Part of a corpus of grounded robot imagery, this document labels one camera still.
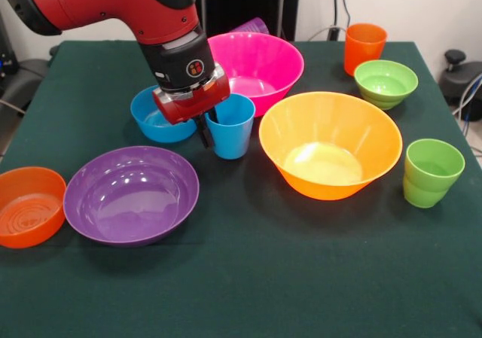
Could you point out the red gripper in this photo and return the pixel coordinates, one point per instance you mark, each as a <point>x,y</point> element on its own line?
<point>196,104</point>

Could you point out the blue plastic cup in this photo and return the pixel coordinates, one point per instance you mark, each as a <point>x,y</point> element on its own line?
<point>229,142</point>

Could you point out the pink plastic bowl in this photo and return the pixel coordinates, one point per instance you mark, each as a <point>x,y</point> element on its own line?
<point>271,59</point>

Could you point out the purple plastic cup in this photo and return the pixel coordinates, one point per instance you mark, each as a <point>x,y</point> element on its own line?
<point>252,26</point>

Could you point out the purple plastic bowl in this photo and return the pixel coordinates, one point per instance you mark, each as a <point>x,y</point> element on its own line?
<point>132,210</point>

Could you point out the yellow plastic bowl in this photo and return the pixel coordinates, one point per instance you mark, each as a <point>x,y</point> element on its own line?
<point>373,142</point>

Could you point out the green plastic bowl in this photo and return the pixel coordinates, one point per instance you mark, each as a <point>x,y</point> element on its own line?
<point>386,89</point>

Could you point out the orange plastic bowl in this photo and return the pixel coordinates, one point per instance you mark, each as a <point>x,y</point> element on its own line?
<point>26,221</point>

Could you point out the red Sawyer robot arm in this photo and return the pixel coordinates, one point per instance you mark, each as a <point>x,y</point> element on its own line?
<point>113,3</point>

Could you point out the blue plastic bowl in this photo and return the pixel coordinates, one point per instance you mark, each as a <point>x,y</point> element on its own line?
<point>165,133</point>

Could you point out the dark green tablecloth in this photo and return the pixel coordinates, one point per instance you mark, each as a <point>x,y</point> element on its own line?
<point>263,278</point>

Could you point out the orange plastic cup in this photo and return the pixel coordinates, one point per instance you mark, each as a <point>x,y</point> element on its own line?
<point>363,46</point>

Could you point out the grey chair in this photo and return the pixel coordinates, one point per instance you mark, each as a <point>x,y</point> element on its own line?
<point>22,78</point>

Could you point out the dark equipment box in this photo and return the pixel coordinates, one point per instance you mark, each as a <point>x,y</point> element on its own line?
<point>5,63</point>

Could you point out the green plastic cup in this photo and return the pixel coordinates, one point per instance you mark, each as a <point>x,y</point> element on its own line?
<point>429,191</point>

